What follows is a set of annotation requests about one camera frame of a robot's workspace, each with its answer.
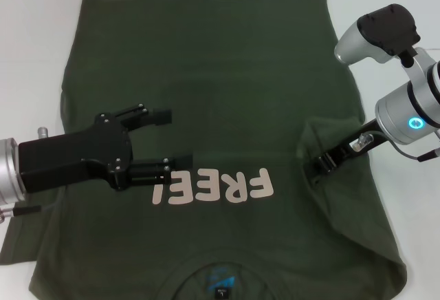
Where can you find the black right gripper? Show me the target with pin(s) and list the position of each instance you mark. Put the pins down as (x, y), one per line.
(354, 145)

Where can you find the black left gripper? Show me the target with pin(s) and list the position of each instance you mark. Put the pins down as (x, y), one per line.
(75, 155)

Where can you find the dark green FREE t-shirt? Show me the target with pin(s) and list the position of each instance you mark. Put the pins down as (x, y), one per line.
(223, 73)

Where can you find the silver cylinder plug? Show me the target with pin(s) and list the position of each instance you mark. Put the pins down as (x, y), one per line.
(364, 141)
(43, 133)

